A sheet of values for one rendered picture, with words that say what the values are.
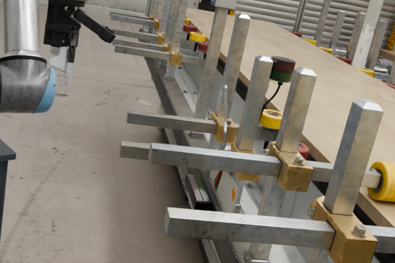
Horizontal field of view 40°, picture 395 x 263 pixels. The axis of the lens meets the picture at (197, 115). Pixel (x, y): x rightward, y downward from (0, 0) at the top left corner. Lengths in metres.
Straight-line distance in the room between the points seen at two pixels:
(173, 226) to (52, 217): 1.92
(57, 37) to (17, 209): 1.46
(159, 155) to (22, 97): 0.84
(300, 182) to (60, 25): 0.69
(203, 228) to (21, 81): 1.09
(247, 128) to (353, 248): 0.57
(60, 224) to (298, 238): 1.89
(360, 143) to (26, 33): 1.24
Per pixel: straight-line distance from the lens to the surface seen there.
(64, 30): 1.37
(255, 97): 1.30
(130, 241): 2.56
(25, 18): 1.84
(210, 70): 1.79
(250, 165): 1.04
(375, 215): 1.14
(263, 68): 1.29
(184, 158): 1.00
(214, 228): 0.78
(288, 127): 1.07
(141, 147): 1.26
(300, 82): 1.05
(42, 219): 2.65
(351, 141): 0.84
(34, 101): 1.77
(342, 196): 0.87
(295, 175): 1.03
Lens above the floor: 1.32
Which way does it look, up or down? 17 degrees down
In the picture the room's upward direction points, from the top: 11 degrees clockwise
